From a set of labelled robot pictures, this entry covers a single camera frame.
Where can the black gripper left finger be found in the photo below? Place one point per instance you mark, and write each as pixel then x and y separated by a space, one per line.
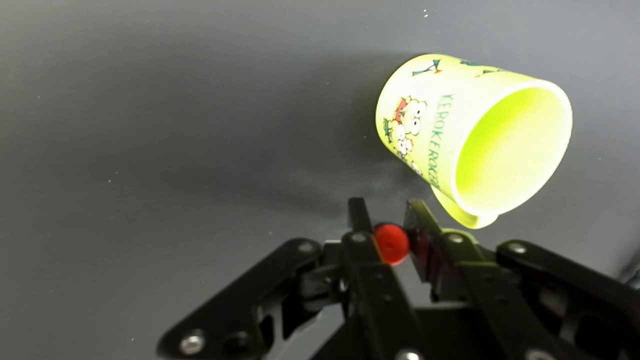
pixel 290 286

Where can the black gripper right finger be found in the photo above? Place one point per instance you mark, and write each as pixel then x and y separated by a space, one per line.
pixel 528 300

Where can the red-capped marker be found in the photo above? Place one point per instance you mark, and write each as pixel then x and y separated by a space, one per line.
pixel 392 243

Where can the yellow-green ceramic mug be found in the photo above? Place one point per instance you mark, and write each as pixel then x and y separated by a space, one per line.
pixel 484 139

